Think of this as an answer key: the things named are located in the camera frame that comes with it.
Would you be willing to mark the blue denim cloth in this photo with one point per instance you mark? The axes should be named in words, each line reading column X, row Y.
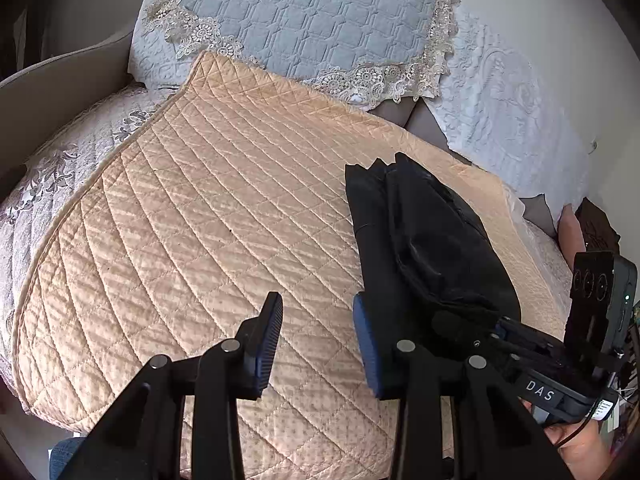
column 62, row 460

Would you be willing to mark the black garment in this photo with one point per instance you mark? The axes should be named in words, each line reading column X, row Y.
column 430, row 240

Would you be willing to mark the grey floral lace cover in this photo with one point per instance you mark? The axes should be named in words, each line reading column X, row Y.
column 55, row 175

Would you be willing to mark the person's right hand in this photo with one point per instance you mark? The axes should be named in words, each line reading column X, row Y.
column 580, row 447

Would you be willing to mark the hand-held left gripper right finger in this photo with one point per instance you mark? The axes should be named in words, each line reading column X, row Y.
column 372, row 355

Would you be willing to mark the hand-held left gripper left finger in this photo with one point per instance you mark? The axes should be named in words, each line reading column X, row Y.
column 267, row 345

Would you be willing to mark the dark brown patterned object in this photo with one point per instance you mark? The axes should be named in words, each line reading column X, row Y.
column 597, row 225

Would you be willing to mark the blue-grey quilted lace-trimmed cover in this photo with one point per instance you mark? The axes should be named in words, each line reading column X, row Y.
column 300, row 20

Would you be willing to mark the pink cushion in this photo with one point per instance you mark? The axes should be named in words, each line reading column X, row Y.
column 570, row 235

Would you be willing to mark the peach quilted blanket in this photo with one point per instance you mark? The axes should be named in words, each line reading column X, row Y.
column 200, row 210

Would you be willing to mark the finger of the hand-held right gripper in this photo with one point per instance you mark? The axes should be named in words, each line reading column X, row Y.
column 465, row 327

